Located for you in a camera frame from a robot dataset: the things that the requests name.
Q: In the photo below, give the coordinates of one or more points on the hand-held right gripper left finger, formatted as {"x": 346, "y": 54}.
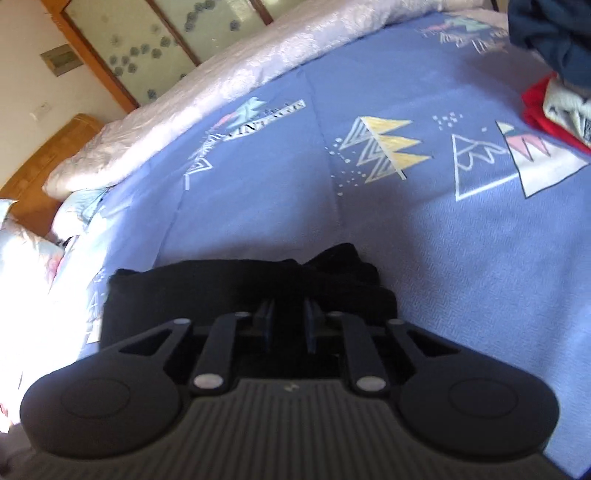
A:
{"x": 267, "y": 324}

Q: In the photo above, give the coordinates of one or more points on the small floral pillow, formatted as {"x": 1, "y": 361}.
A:
{"x": 78, "y": 212}

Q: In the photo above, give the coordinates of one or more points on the large floral pillow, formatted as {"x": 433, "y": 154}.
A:
{"x": 23, "y": 249}

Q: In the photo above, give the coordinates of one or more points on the wooden headboard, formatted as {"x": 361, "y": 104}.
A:
{"x": 51, "y": 147}

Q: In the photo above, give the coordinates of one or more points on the black pants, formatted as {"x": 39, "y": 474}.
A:
{"x": 231, "y": 281}

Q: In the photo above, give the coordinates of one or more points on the blue printed bed sheet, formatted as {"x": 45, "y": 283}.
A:
{"x": 346, "y": 207}

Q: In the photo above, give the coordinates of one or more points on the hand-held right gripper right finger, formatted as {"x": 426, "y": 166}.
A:
{"x": 310, "y": 326}

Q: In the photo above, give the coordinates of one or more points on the wooden wardrobe with glass doors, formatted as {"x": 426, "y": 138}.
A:
{"x": 157, "y": 46}

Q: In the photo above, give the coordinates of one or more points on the grey wall panel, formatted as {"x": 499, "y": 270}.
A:
{"x": 58, "y": 60}

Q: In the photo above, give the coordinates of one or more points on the red garment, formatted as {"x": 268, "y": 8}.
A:
{"x": 538, "y": 110}

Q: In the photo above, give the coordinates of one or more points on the white grey garment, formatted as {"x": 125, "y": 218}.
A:
{"x": 568, "y": 110}

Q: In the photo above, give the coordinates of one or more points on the pale pink quilt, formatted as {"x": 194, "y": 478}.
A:
{"x": 194, "y": 106}

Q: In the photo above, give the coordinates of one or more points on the navy blue garment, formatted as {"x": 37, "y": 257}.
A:
{"x": 554, "y": 32}

